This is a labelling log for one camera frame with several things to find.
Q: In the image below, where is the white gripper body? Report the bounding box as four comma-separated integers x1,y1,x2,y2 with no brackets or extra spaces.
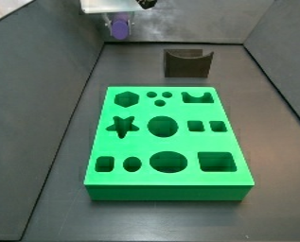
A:
80,0,144,13

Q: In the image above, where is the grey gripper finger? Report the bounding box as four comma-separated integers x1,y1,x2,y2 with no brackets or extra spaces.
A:
127,12,134,34
103,13,111,29

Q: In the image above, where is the purple cylinder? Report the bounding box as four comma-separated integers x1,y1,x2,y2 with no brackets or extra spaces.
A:
111,12,128,40

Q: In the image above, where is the black curved cradle stand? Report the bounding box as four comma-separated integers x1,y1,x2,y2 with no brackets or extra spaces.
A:
163,49,214,78

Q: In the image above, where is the green shape sorter block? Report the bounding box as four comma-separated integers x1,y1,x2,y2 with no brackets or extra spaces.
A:
83,86,254,200

